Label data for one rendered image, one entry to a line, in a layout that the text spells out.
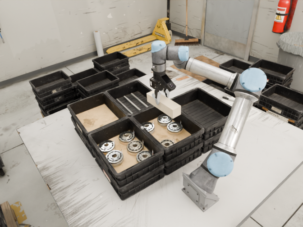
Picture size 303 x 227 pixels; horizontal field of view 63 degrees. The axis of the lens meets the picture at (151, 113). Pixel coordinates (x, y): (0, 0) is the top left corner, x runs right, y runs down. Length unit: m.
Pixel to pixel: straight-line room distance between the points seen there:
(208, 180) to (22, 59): 3.83
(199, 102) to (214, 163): 0.83
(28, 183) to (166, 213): 1.69
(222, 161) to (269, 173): 0.54
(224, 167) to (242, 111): 0.28
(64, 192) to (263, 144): 1.31
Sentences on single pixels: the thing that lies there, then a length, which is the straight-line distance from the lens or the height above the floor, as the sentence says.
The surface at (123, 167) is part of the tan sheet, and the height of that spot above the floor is 0.83.
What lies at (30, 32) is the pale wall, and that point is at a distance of 4.55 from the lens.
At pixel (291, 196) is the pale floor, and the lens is 2.56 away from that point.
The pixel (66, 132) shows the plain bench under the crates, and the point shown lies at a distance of 2.02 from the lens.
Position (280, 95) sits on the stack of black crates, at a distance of 2.83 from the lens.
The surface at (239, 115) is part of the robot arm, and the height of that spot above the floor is 1.19.
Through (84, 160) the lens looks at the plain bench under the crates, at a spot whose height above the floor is 0.70.
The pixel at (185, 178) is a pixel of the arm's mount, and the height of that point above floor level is 0.83.
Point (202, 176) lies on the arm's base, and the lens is 1.35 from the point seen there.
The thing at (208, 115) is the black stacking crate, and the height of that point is 0.83.
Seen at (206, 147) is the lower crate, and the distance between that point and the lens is 1.66.
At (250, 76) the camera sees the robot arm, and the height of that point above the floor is 1.34.
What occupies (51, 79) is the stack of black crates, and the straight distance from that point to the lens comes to 3.27.
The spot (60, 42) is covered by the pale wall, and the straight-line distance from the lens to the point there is 4.72.
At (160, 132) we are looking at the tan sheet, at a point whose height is 0.83.
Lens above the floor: 1.91
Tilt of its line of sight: 37 degrees down
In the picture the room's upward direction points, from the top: 4 degrees counter-clockwise
